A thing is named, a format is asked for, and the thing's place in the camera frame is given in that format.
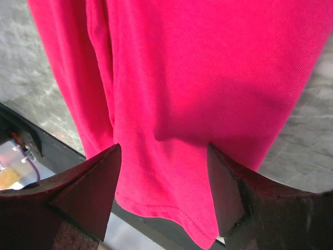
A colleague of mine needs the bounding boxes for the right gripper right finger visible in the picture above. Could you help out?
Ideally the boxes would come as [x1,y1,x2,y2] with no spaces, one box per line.
[207,144,332,249]

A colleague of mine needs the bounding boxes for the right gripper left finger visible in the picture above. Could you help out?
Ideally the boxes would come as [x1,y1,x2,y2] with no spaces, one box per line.
[1,144,122,249]

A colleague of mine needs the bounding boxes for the magenta t-shirt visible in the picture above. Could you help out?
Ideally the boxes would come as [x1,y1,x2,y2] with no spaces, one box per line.
[28,1,332,249]

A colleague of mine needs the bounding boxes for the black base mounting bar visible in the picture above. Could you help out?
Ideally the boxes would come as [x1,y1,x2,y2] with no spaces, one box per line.
[1,104,200,249]

